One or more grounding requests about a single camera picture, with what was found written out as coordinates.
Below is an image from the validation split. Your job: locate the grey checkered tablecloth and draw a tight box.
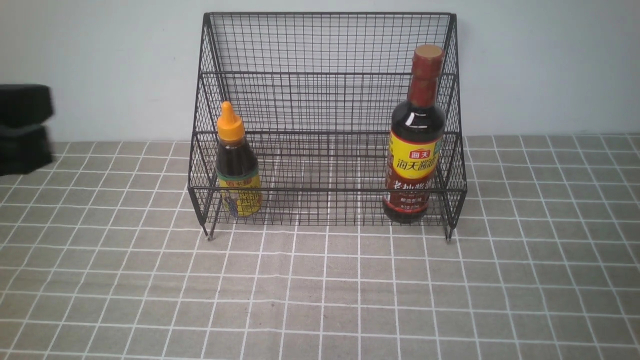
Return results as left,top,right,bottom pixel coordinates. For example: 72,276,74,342
0,134,640,360

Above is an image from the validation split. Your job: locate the black wire mesh rack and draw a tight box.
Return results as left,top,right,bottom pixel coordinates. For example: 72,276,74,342
187,11,467,241

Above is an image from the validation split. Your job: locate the small orange-capped sauce bottle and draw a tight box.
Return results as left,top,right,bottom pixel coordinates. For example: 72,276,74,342
215,101,263,218

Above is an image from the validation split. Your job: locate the tall dark soy sauce bottle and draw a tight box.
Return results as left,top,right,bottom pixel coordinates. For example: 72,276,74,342
382,44,446,224

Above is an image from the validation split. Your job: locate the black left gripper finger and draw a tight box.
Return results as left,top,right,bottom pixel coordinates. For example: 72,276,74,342
0,84,55,126
0,125,54,176

